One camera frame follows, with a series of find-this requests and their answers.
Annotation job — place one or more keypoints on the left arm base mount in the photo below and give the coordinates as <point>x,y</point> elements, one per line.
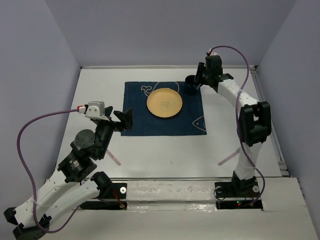
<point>115,200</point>

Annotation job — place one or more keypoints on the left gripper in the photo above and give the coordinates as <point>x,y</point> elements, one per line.
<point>126,116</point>

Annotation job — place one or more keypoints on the pink handled fork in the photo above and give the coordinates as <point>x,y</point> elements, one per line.
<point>113,158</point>

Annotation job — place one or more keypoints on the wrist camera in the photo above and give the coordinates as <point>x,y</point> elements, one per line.
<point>94,110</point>
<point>211,52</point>

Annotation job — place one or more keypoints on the blue whale cloth placemat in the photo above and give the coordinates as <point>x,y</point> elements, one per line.
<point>190,120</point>

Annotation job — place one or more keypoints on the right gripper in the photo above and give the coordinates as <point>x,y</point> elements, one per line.
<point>201,66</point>

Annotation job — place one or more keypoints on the dark blue mug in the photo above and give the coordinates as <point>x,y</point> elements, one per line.
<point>191,86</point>

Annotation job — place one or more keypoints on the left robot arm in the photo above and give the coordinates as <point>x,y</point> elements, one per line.
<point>75,180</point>

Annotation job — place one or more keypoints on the pink handled knife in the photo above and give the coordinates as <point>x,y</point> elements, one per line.
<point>230,157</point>

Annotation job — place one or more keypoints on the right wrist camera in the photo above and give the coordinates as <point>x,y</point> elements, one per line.
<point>211,52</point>

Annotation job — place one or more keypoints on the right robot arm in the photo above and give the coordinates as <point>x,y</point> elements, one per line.
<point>253,126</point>

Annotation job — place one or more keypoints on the tan wooden plate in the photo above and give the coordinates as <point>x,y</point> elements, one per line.
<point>164,103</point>

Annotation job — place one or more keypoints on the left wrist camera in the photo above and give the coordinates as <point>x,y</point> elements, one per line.
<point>94,110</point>

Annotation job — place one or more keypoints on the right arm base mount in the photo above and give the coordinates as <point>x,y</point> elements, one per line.
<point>229,199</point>

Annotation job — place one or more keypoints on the metal rail at table front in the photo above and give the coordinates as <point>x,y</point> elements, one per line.
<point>122,179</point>

